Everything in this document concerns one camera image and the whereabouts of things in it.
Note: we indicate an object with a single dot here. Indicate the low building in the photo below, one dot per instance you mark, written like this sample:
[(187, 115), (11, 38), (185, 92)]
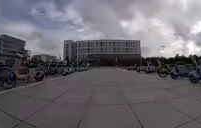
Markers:
[(43, 58)]

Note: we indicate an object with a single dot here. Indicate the grey slab pavement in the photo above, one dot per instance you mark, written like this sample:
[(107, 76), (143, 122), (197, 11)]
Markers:
[(104, 96)]

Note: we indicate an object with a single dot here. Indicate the white painted line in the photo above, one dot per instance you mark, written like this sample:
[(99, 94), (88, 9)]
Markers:
[(28, 85)]

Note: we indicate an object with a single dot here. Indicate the large grey glass-fronted building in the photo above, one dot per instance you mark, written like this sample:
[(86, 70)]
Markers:
[(104, 50)]

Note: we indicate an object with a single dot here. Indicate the row of trees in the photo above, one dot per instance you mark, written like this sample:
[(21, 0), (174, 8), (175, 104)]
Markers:
[(174, 59)]

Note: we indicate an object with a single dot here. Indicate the row of parked scooters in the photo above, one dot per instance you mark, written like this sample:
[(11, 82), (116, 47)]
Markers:
[(184, 71)]

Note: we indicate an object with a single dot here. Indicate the row of parked bicycles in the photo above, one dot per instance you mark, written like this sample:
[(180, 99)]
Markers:
[(19, 71)]

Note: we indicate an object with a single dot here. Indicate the grey multi-storey building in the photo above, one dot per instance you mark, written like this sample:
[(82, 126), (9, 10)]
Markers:
[(11, 45)]

